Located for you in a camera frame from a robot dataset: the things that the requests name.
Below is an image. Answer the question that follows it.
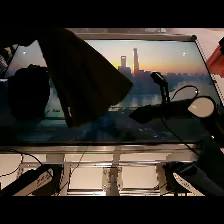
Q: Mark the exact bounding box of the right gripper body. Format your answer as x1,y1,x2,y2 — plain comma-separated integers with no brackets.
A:
141,102,173,124

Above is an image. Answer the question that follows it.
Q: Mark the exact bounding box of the silver frame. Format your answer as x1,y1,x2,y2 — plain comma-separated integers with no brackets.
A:
0,143,224,197

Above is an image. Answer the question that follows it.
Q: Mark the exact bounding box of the dark brown garment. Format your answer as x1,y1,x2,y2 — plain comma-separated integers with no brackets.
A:
34,27,135,129

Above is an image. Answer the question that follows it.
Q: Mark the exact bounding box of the red garment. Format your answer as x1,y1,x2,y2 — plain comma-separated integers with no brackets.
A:
205,35,224,79

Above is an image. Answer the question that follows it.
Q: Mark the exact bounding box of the black cable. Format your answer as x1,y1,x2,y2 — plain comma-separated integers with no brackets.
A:
57,148,88,197
169,84,201,103
0,148,45,178

